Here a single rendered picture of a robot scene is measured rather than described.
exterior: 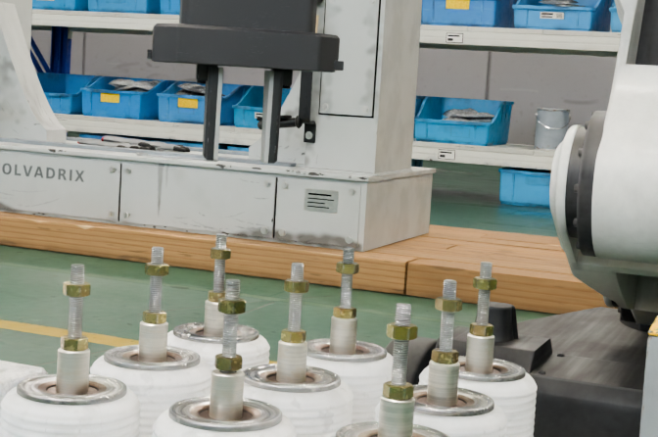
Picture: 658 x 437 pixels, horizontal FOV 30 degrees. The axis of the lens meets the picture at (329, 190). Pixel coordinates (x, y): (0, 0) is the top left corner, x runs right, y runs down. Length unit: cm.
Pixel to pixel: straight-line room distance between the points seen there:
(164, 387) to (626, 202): 46
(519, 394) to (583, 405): 30
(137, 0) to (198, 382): 546
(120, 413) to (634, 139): 55
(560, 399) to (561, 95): 808
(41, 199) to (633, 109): 243
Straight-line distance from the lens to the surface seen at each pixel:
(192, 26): 78
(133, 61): 1066
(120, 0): 641
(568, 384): 130
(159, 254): 97
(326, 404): 91
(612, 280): 130
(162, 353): 98
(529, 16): 562
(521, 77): 939
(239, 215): 312
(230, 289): 81
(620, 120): 118
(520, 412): 100
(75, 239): 328
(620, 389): 129
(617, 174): 115
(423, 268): 288
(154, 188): 324
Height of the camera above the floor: 47
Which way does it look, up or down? 5 degrees down
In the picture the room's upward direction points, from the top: 4 degrees clockwise
